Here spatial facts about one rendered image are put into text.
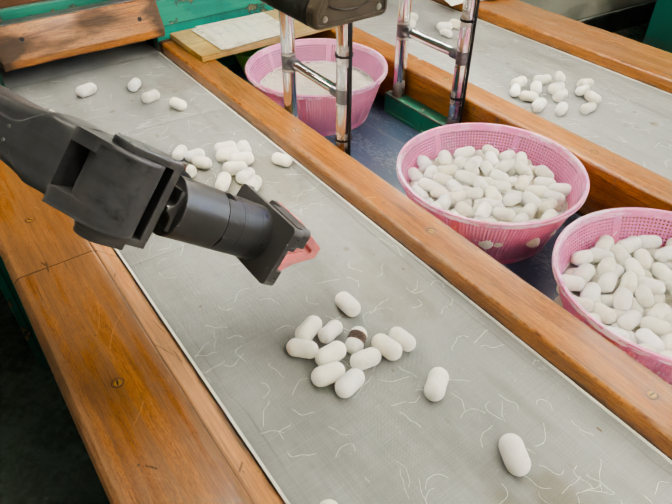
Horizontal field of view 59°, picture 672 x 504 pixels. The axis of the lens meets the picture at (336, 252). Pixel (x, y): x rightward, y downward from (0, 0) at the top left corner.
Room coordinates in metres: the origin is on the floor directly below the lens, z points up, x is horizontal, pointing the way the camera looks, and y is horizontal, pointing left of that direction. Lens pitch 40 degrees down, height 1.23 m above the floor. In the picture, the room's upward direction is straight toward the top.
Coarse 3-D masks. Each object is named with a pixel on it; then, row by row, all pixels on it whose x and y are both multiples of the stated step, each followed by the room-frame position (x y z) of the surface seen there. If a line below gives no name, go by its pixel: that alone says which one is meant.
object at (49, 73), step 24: (168, 0) 1.24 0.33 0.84; (192, 0) 1.27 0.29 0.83; (216, 0) 1.30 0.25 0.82; (240, 0) 1.33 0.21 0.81; (168, 24) 1.23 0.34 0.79; (192, 24) 1.26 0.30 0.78; (120, 48) 1.24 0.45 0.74; (144, 48) 1.24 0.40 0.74; (0, 72) 1.12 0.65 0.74; (24, 72) 1.12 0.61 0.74; (48, 72) 1.12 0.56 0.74; (72, 72) 1.12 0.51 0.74; (0, 264) 0.99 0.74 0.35; (24, 312) 0.99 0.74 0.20
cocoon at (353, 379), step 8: (344, 376) 0.37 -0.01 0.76; (352, 376) 0.36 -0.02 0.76; (360, 376) 0.37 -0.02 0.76; (336, 384) 0.36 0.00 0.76; (344, 384) 0.36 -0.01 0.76; (352, 384) 0.36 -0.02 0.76; (360, 384) 0.36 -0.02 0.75; (336, 392) 0.35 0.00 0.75; (344, 392) 0.35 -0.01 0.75; (352, 392) 0.35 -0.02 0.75
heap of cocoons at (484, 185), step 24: (432, 168) 0.76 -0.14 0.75; (456, 168) 0.77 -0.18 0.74; (480, 168) 0.78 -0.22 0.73; (504, 168) 0.77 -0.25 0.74; (528, 168) 0.77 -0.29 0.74; (432, 192) 0.71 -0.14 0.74; (456, 192) 0.70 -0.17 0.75; (480, 192) 0.70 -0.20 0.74; (504, 192) 0.72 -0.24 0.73; (528, 192) 0.70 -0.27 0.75; (552, 192) 0.70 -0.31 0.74; (480, 216) 0.64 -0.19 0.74; (504, 216) 0.65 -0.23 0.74; (528, 216) 0.65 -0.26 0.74; (552, 216) 0.65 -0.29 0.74
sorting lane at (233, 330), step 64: (128, 64) 1.15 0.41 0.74; (128, 128) 0.89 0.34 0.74; (192, 128) 0.89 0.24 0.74; (320, 192) 0.71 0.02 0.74; (128, 256) 0.57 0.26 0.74; (192, 256) 0.57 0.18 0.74; (320, 256) 0.57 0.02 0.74; (384, 256) 0.57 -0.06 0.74; (192, 320) 0.46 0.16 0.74; (256, 320) 0.46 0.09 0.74; (384, 320) 0.46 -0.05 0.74; (448, 320) 0.46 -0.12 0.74; (256, 384) 0.37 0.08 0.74; (384, 384) 0.37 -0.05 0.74; (448, 384) 0.37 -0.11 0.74; (512, 384) 0.37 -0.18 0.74; (576, 384) 0.37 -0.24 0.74; (256, 448) 0.30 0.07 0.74; (320, 448) 0.30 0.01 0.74; (384, 448) 0.30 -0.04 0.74; (448, 448) 0.30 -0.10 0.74; (576, 448) 0.30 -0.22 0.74; (640, 448) 0.30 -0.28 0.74
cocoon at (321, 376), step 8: (320, 368) 0.37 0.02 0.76; (328, 368) 0.37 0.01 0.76; (336, 368) 0.37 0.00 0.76; (344, 368) 0.38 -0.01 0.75; (312, 376) 0.37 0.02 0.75; (320, 376) 0.37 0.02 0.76; (328, 376) 0.37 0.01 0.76; (336, 376) 0.37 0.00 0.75; (320, 384) 0.36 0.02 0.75; (328, 384) 0.36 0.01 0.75
